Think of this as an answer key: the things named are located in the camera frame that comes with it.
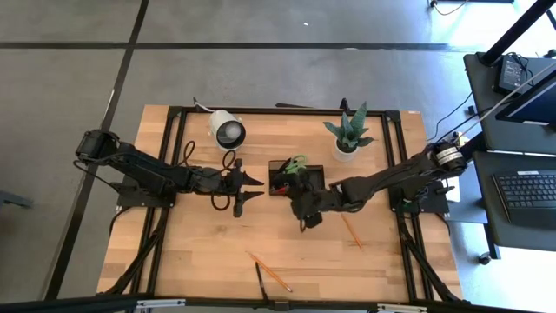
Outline black rig crossbar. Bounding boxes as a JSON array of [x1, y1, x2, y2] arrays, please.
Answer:
[[0, 294, 556, 313]]

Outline orange pencil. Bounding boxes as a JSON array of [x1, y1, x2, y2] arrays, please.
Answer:
[[339, 211, 365, 252], [245, 250, 295, 294]]

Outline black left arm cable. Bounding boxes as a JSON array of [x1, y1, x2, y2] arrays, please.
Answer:
[[181, 139, 238, 213]]

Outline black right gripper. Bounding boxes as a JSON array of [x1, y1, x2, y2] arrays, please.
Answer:
[[276, 169, 345, 216]]

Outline black office desk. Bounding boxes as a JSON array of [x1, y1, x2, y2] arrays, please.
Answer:
[[461, 51, 556, 254]]

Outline floor cables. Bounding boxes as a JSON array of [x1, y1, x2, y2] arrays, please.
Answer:
[[426, 90, 480, 148]]

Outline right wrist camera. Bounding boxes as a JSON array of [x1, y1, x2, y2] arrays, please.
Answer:
[[302, 211, 324, 230]]

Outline white plant pot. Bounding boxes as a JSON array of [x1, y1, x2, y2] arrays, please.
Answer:
[[332, 138, 362, 163]]

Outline green handled scissors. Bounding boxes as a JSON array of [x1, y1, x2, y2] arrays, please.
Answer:
[[283, 153, 309, 176]]

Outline black monitor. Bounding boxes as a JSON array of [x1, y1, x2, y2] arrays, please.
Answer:
[[494, 60, 556, 129]]

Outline black pen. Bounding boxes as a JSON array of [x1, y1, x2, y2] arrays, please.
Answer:
[[254, 261, 270, 304]]

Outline black mesh desk organizer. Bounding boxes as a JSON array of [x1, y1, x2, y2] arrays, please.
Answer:
[[267, 159, 327, 197]]

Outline black power adapter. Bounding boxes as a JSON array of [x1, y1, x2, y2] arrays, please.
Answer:
[[496, 54, 527, 94]]

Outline black rig pole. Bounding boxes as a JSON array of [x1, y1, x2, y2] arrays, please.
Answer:
[[478, 0, 556, 68]]

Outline green snake plant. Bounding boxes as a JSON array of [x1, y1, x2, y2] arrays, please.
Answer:
[[322, 101, 376, 154]]

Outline black keyboard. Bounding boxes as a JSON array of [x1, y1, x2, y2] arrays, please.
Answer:
[[491, 170, 556, 224]]

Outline white cylindrical camera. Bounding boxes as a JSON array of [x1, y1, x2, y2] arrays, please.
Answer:
[[208, 109, 248, 153]]

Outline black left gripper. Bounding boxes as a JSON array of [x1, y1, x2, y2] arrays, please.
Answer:
[[224, 157, 266, 219]]

